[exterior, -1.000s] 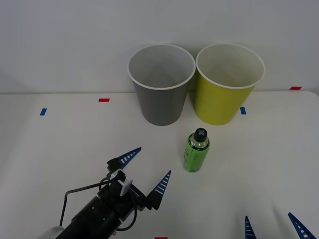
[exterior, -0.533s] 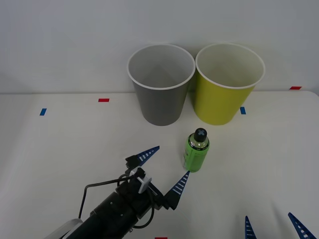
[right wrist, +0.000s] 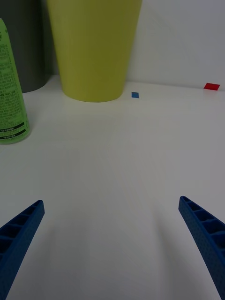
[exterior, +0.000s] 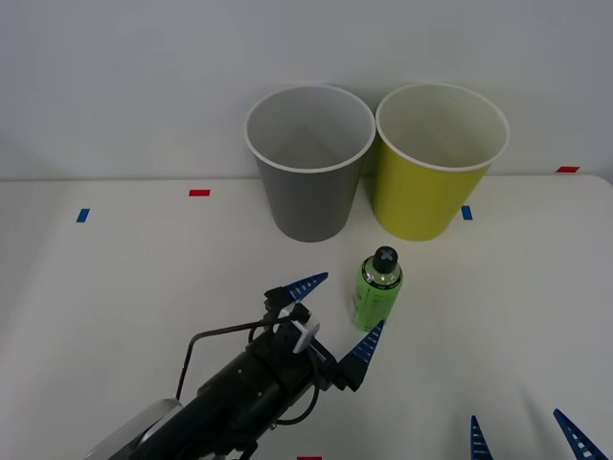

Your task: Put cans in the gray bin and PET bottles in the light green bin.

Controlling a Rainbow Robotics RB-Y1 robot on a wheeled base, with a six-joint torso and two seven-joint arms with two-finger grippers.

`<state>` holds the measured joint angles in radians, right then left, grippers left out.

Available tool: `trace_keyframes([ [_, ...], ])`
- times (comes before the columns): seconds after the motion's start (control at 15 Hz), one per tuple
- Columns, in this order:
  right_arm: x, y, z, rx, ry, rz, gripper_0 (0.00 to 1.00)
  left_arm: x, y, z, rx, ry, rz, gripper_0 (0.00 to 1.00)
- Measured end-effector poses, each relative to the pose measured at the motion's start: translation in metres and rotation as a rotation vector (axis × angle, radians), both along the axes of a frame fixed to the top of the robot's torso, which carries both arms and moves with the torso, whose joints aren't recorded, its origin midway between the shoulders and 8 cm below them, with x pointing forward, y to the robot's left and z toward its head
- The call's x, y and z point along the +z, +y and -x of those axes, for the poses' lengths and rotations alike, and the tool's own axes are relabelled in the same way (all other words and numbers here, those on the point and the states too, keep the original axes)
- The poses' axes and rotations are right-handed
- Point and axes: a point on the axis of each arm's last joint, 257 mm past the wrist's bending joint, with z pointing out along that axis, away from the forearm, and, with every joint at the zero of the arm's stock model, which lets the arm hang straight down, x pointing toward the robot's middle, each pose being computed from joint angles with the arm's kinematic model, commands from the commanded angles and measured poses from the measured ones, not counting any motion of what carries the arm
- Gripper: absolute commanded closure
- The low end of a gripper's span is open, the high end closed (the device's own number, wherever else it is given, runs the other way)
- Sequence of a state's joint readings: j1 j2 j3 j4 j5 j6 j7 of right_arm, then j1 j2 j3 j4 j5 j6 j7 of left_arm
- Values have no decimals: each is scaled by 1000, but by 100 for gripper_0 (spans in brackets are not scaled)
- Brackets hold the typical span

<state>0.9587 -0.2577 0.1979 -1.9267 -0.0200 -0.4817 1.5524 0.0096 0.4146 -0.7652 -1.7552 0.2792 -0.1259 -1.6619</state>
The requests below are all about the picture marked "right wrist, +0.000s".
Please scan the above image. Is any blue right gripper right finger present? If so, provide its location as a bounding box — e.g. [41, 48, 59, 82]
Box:
[178, 195, 225, 300]

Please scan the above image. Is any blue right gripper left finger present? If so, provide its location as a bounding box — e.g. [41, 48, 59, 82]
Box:
[0, 199, 45, 300]

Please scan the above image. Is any green plastic bottle black cap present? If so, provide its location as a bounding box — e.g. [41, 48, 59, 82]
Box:
[0, 17, 31, 145]

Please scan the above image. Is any grey plastic bin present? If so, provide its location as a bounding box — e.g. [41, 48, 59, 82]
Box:
[0, 0, 60, 94]

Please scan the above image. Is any yellow-green plastic bin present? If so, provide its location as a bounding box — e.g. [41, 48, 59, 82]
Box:
[46, 0, 143, 103]

